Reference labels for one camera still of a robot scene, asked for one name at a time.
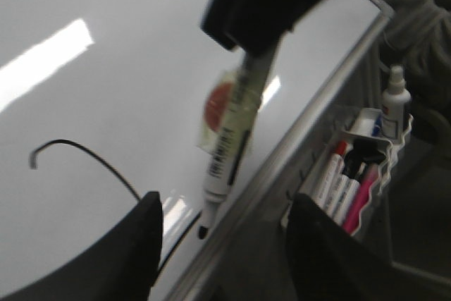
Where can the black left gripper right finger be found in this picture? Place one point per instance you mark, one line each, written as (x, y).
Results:
(326, 263)

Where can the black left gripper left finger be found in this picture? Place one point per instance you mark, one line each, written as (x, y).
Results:
(122, 265)

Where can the black white whiteboard marker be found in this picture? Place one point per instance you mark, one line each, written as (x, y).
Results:
(233, 135)

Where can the red capped whiteboard marker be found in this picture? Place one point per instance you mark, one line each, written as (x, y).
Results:
(333, 167)

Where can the white whiteboard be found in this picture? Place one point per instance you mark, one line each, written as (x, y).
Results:
(126, 78)

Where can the pink highlighter pen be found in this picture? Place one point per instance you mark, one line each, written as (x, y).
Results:
(361, 198)

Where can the white plastic marker tray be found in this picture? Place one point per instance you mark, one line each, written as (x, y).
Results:
(367, 125)

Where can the black binder clip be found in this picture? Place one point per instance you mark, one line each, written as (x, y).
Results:
(363, 151)

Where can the white spray bottle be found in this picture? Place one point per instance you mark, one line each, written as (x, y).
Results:
(395, 102)

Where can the red round magnet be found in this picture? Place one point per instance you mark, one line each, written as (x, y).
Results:
(216, 104)

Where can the grey fabric cover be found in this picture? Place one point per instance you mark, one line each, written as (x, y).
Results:
(418, 38)

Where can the grey whiteboard ledge frame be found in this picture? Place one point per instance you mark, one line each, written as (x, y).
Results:
(320, 77)

